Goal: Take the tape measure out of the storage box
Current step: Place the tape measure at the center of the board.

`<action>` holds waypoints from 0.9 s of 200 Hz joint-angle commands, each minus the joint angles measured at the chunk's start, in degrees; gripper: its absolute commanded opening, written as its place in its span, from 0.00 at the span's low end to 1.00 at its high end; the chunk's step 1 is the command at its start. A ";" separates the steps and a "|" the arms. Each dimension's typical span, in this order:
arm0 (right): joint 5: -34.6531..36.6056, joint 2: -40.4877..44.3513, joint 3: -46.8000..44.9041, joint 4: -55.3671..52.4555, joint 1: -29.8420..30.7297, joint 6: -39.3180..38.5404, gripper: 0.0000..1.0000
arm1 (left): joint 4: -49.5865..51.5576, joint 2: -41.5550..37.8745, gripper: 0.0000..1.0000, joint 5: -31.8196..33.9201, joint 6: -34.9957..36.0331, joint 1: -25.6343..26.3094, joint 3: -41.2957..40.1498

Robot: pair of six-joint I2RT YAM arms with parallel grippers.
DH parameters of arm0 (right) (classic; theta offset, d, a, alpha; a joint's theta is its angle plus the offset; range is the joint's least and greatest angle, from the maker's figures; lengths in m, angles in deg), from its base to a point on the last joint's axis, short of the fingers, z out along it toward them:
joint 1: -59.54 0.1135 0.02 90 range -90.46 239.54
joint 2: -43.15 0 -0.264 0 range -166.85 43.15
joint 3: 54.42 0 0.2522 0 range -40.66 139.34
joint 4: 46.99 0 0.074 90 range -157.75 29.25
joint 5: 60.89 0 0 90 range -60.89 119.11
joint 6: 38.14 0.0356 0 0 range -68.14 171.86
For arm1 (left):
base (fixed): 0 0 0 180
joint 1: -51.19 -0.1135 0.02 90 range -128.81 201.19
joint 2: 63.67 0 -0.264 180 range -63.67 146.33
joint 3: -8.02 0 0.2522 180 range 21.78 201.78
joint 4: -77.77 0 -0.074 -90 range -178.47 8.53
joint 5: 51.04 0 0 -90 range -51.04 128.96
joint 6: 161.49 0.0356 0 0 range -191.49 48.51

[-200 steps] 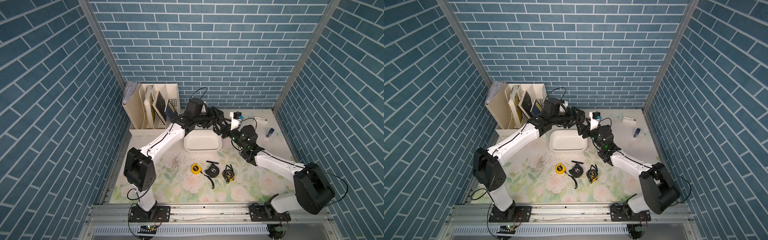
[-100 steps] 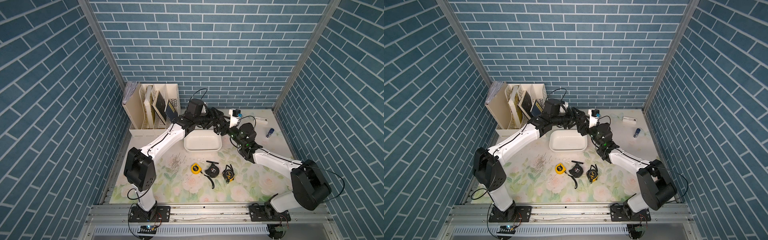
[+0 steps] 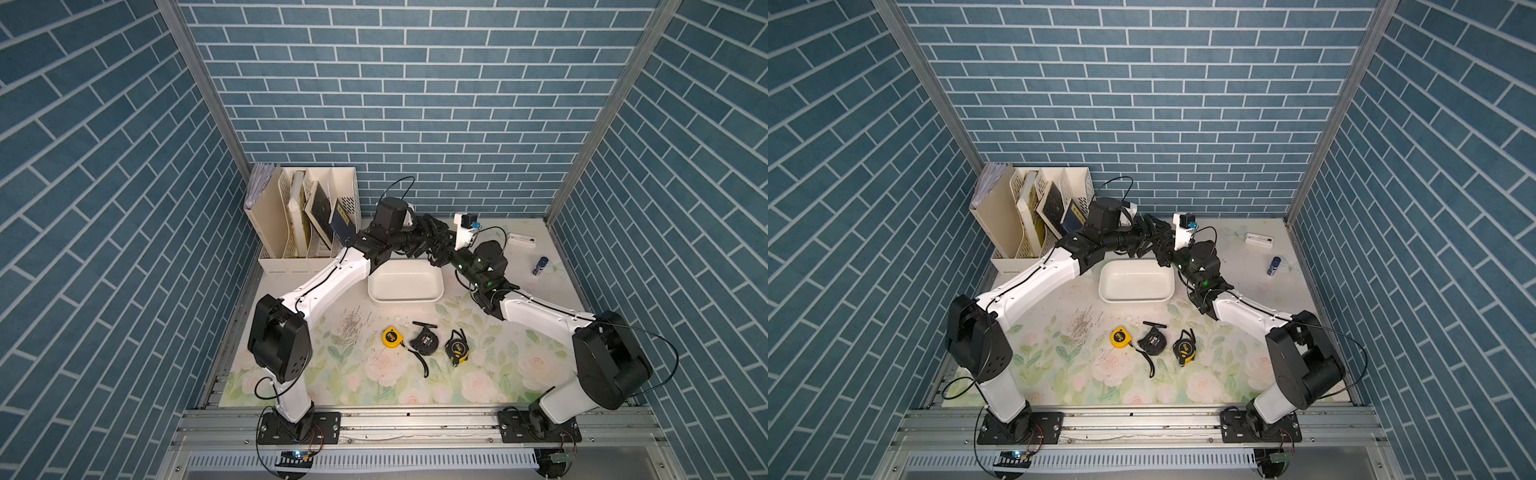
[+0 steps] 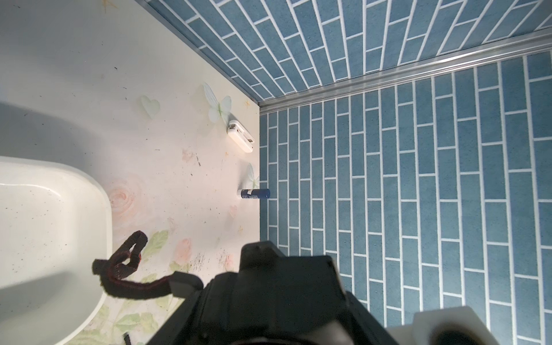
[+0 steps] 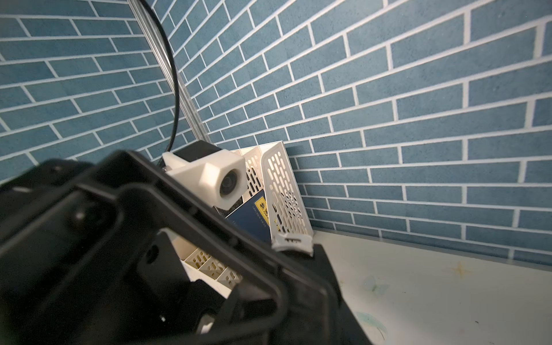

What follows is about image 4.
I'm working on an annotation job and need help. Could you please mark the white oval storage box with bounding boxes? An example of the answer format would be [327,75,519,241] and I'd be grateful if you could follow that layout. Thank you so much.
[1,157,112,344]

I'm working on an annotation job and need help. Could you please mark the small black round tape measure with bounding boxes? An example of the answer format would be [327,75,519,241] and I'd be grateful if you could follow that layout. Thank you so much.
[91,230,350,345]

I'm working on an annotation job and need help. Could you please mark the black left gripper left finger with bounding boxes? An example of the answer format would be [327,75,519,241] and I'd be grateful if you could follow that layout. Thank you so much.
[147,292,201,345]

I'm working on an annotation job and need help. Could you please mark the white rectangular device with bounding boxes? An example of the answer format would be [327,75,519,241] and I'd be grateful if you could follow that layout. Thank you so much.
[227,120,255,153]

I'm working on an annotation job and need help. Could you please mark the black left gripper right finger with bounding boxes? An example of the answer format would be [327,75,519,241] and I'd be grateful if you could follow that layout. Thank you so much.
[344,291,398,345]

